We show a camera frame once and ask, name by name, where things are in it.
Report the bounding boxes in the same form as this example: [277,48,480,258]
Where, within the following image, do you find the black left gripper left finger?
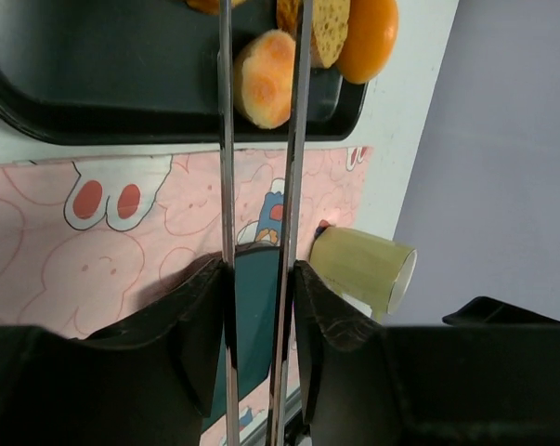
[0,260,225,445]

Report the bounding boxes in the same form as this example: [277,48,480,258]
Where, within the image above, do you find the small round bun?
[233,30,295,129]

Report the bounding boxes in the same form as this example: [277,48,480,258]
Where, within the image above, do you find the dark teal square plate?
[200,243,285,433]

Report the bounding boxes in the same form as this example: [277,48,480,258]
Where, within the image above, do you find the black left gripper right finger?
[294,262,560,445]

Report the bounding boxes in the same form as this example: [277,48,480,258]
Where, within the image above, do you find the orange glossy bun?
[336,0,399,85]

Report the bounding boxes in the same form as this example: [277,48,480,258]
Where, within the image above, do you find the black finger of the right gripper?
[442,296,560,326]

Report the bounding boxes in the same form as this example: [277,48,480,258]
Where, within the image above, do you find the green paper cup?
[309,226,418,321]

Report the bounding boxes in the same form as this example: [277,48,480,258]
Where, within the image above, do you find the metal tongs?
[217,1,314,445]

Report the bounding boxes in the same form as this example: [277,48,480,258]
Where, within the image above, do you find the pink bunny placemat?
[0,146,374,440]

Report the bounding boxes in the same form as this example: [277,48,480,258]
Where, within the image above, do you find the bread slice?
[276,0,350,69]
[185,0,246,16]

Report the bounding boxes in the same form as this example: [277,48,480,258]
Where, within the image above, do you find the black baking tray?
[0,0,370,146]

